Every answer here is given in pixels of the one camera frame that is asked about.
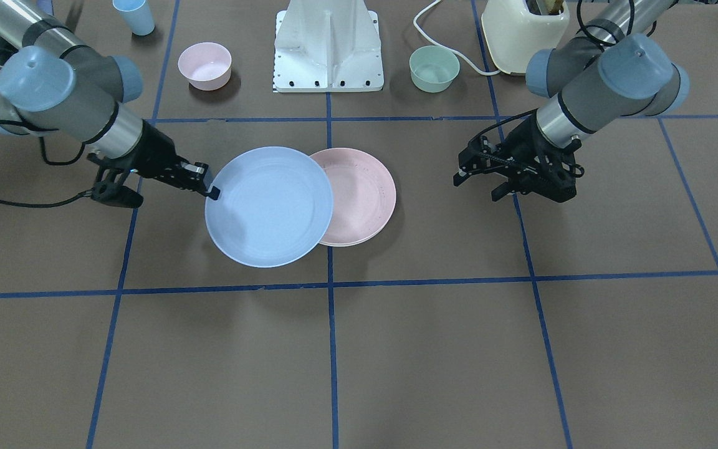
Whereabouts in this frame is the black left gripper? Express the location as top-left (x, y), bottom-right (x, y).
top-left (453, 112), bottom-right (585, 203)

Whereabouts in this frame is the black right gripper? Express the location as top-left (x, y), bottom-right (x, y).
top-left (87, 122), bottom-right (221, 208)

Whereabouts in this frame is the blue plate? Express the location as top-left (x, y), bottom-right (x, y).
top-left (204, 146), bottom-right (334, 268)

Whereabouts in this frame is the pink plate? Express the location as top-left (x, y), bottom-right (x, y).
top-left (311, 147), bottom-right (396, 243)

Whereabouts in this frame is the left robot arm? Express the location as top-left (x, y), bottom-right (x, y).
top-left (452, 1), bottom-right (691, 203)

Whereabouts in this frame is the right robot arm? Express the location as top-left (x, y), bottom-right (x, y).
top-left (0, 1), bottom-right (220, 208)

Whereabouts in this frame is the pink bowl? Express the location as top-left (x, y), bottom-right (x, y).
top-left (177, 42), bottom-right (232, 92)

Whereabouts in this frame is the green bowl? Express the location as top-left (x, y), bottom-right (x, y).
top-left (408, 46), bottom-right (461, 94)

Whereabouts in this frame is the cream white plate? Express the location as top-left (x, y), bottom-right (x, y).
top-left (318, 230), bottom-right (381, 248)

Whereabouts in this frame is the cream kitchen appliance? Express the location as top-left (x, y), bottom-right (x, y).
top-left (481, 1), bottom-right (570, 75)

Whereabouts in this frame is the light blue cup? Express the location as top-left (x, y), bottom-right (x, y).
top-left (112, 0), bottom-right (156, 37)

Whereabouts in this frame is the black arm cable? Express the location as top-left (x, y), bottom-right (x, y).
top-left (0, 118), bottom-right (95, 209)

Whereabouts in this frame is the white power cord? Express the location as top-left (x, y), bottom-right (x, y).
top-left (413, 0), bottom-right (502, 77)

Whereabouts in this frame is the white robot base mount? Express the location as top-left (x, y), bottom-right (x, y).
top-left (272, 1), bottom-right (385, 93)

